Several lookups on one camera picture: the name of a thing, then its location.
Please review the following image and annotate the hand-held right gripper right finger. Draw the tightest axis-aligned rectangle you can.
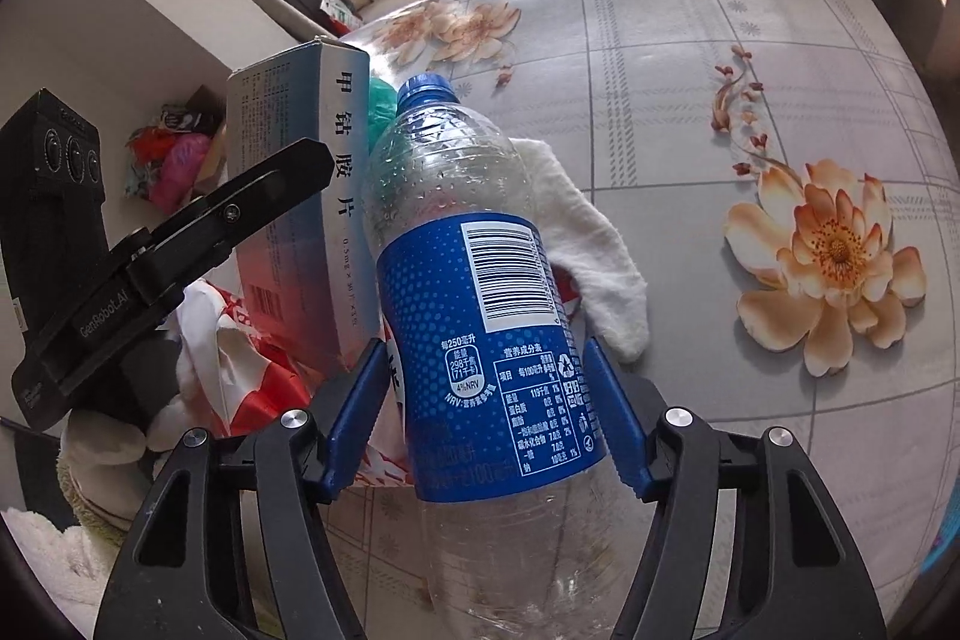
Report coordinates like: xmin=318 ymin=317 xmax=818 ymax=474
xmin=581 ymin=338 xmax=886 ymax=640

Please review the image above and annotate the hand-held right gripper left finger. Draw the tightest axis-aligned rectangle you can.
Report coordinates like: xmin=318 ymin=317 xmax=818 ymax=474
xmin=94 ymin=336 xmax=391 ymax=640

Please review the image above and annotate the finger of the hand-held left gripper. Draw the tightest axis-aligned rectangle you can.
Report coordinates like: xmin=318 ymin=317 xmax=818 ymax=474
xmin=112 ymin=137 xmax=335 ymax=304

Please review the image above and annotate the blue and white medicine box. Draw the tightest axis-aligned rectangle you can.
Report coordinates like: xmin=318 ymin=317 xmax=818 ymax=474
xmin=225 ymin=36 xmax=387 ymax=378

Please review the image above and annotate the red and white tissue pack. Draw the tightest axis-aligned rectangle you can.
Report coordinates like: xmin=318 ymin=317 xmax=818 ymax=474
xmin=176 ymin=280 xmax=421 ymax=487

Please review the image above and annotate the green plastic bag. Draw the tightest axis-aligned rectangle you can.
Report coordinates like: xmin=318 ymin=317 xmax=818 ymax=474
xmin=366 ymin=76 xmax=398 ymax=150

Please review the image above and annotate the clear bottle with blue label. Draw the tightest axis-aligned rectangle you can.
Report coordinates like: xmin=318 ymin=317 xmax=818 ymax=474
xmin=362 ymin=72 xmax=608 ymax=640

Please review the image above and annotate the pink plastic bag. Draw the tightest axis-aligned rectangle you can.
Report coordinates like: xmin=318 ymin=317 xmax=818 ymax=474
xmin=150 ymin=134 xmax=211 ymax=214

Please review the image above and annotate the white cloth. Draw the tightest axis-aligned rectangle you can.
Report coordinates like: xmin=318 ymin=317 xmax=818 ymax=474
xmin=514 ymin=137 xmax=650 ymax=363

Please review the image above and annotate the floral tablecloth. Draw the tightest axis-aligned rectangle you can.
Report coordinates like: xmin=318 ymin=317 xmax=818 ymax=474
xmin=322 ymin=0 xmax=957 ymax=640

